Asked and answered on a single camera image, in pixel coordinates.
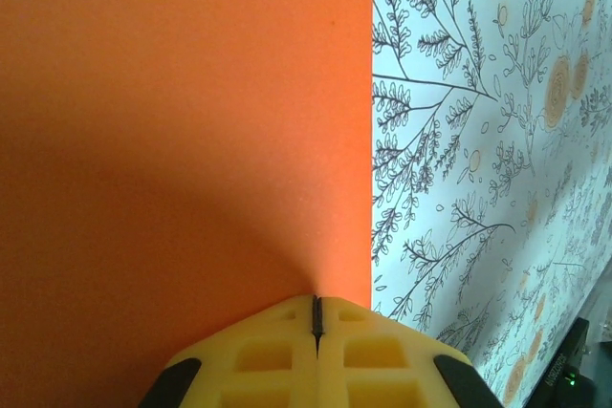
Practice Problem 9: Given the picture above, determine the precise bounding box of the orange square paper sheet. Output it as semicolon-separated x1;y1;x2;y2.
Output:
0;0;375;408

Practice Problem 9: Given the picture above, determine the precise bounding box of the floral patterned table cover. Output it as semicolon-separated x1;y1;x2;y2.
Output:
371;0;612;408

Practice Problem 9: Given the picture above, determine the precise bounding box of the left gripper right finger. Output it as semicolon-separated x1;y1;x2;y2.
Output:
317;295;504;408

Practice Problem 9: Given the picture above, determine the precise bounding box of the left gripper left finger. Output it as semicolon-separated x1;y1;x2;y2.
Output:
138;294;319;408

